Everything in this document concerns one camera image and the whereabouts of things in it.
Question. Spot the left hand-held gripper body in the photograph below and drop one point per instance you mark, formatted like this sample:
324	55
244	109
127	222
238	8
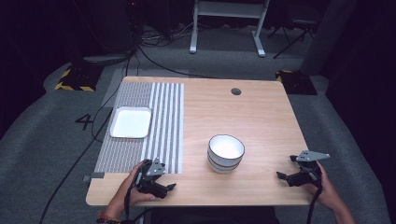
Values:
154	169

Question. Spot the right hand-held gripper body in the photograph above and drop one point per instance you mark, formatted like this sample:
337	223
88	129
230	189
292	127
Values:
306	169

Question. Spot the person's right hand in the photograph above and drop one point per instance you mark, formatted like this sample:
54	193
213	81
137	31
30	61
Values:
327	193

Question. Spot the person's left hand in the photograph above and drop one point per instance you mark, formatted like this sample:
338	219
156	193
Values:
123	194

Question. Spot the grey striped placemat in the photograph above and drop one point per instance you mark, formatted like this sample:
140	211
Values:
169	124

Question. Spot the white square plate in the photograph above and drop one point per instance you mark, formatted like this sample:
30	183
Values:
130	123

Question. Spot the person's dark clothing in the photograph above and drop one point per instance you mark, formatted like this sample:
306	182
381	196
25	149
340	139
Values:
214	216

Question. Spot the white bowl with dark rim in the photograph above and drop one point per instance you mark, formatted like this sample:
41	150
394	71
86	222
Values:
224	170
225	148
224	165

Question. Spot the grey tape strip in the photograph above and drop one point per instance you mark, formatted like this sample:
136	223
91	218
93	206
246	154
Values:
93	176

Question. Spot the grey flat stand base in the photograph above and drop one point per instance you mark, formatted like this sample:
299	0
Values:
106	59

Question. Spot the black tripod stand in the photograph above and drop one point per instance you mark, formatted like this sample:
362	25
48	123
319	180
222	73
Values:
292	34

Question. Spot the grey curtain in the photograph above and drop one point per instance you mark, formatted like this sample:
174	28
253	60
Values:
330	34

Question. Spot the yellow black striped base plate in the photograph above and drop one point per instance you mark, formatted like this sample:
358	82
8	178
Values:
79	79
297	82

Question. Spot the white metal desk frame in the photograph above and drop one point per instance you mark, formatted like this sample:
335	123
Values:
229	9

